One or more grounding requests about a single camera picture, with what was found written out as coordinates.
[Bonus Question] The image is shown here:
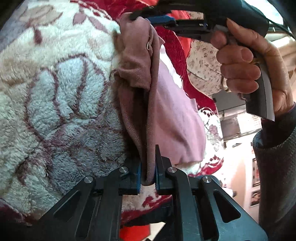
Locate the floral beige quilt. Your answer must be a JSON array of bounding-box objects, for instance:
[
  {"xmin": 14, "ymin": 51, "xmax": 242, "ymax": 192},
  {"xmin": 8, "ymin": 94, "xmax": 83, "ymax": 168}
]
[{"xmin": 186, "ymin": 10, "xmax": 230, "ymax": 96}]

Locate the pink garment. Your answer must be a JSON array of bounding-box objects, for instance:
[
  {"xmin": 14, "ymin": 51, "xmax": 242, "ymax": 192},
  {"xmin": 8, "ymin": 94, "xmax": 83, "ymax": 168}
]
[{"xmin": 114, "ymin": 13, "xmax": 206, "ymax": 185}]

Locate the grey sleeved right forearm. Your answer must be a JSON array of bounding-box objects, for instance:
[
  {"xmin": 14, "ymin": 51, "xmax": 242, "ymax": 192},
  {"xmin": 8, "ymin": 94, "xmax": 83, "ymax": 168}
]
[{"xmin": 253, "ymin": 108, "xmax": 295, "ymax": 240}]

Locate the person's right hand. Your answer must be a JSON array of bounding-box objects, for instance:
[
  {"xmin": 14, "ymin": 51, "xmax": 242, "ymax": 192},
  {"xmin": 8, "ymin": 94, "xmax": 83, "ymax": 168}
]
[{"xmin": 211, "ymin": 19, "xmax": 295, "ymax": 117}]

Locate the cream red leaf blanket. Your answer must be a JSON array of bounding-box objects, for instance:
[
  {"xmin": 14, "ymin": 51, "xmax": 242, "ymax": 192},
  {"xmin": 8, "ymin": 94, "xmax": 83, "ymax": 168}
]
[{"xmin": 0, "ymin": 0, "xmax": 232, "ymax": 227}]

